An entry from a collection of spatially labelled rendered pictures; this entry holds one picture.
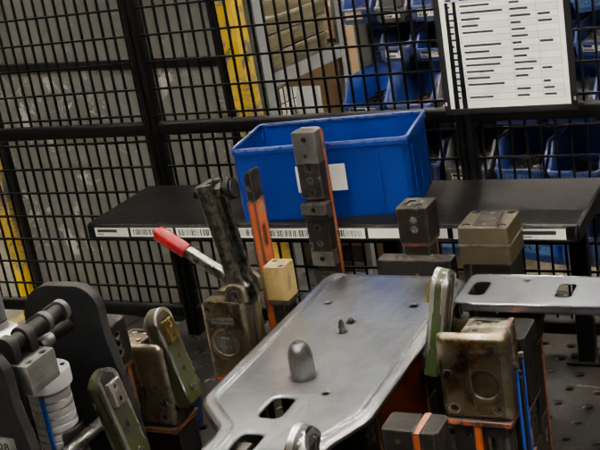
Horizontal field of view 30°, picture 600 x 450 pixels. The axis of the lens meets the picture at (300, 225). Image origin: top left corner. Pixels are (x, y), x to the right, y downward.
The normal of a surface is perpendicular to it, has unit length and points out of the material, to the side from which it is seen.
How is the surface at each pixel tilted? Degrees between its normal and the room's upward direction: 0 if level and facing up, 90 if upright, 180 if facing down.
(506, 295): 0
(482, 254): 89
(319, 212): 90
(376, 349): 0
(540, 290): 0
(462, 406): 90
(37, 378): 90
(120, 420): 78
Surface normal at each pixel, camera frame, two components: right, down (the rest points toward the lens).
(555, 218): -0.16, -0.93
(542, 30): -0.42, 0.36
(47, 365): 0.90, 0.00
